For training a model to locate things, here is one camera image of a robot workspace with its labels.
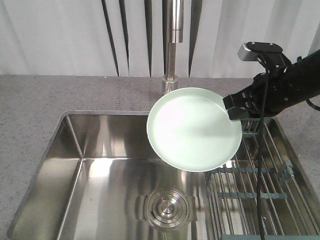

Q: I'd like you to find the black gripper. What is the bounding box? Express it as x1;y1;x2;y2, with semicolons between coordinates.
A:
222;41;303;121

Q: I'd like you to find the black camera cable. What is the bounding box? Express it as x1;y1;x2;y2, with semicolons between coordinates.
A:
256;56;272;240

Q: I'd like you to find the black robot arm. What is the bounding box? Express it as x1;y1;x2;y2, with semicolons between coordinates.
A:
223;41;320;120

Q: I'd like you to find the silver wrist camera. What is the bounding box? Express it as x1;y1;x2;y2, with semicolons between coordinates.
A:
237;42;258;62

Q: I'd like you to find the white pleated curtain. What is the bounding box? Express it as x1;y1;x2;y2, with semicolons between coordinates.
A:
0;0;320;78

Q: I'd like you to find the steel sink drain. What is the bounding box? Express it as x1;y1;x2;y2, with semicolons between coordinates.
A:
135;188;198;232

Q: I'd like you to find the roll-up steel drying rack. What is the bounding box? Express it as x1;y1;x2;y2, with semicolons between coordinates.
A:
204;118;320;240

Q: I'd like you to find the stainless steel sink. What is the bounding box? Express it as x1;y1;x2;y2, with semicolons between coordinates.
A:
7;111;320;240

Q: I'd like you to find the stainless steel faucet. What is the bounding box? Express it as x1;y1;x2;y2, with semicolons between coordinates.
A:
162;0;185;95

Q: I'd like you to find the pale green round plate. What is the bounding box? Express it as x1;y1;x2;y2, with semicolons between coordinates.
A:
146;87;243;172

